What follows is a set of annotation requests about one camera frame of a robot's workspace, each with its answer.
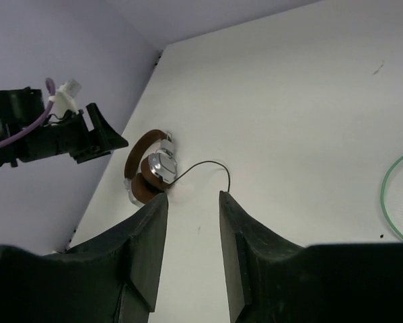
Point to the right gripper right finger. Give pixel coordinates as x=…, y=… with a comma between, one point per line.
x=270, y=279

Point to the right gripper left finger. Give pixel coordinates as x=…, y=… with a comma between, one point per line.
x=113, y=277

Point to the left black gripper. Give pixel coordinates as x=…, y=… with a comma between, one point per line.
x=71, y=136

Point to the brown silver headphones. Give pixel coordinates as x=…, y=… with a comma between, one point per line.
x=150, y=167

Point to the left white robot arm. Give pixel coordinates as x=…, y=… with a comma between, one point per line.
x=19, y=108

